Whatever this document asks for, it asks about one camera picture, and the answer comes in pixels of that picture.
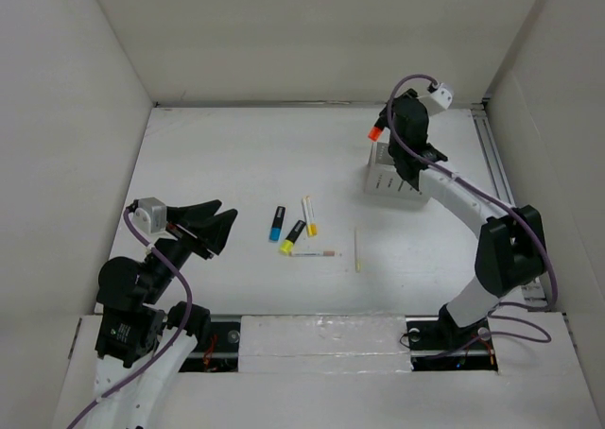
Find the aluminium rail right side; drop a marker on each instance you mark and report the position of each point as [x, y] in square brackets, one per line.
[533, 292]

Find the white pen brown tip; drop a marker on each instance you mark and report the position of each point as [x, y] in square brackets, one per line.
[317, 253]

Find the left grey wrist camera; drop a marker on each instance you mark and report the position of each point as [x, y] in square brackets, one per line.
[149, 215]

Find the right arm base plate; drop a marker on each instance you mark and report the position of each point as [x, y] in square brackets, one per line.
[433, 348]

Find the yellow cap black highlighter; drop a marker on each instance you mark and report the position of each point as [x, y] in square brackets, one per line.
[292, 237]

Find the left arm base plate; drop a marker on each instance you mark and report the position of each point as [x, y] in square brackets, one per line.
[219, 351]

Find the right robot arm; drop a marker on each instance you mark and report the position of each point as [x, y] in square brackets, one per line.
[511, 248]

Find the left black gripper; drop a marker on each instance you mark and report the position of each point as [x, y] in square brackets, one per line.
[211, 231]

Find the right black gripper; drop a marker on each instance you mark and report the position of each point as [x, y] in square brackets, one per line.
[406, 94]

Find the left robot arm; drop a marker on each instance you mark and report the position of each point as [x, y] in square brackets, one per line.
[150, 328]

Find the white yellow marker pen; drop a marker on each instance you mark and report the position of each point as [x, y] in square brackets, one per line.
[308, 213]

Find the blue cap highlighter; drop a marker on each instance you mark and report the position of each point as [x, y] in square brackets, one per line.
[277, 224]

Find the orange cap highlighter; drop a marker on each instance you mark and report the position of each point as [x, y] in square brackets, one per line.
[377, 129]

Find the thin white yellow pencil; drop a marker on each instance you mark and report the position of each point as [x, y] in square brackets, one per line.
[357, 263]

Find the white slotted pen holder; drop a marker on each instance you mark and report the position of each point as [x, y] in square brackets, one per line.
[382, 179]

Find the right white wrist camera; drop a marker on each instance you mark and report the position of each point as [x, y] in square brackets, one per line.
[439, 98]

